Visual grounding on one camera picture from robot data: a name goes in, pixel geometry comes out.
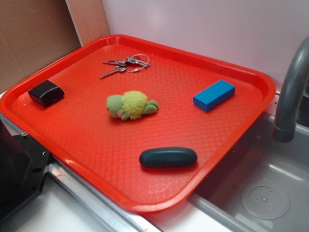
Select grey plastic sink basin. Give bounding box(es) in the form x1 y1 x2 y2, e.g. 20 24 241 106
189 114 309 232

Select brown cardboard panel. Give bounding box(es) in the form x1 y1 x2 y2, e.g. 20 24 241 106
0 0 110 92

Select green plush turtle toy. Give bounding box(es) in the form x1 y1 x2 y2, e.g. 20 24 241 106
106 91 159 120

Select silver keys on ring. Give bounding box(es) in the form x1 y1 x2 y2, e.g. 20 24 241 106
99 54 151 79

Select small black box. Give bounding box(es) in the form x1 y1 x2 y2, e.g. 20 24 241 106
28 80 65 107

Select dark teal oval case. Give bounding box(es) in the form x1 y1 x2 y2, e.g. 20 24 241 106
139 147 197 168

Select grey toy faucet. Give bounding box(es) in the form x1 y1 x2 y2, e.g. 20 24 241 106
272 38 309 143

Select blue rectangular block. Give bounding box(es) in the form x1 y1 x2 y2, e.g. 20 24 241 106
193 80 236 112

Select red plastic tray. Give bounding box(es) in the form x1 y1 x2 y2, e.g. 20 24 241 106
0 35 276 213

